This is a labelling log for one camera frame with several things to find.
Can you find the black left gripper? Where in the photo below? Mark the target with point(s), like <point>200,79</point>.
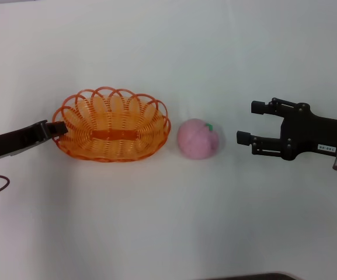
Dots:
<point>13,140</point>

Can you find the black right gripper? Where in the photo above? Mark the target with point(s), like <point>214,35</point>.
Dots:
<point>308,134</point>

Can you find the orange plastic woven basket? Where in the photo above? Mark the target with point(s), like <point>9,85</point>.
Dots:
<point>112,135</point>

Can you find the pink peach toy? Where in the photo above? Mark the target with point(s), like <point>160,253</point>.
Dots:
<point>196,140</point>

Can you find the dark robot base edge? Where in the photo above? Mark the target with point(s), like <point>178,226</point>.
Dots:
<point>255,277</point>

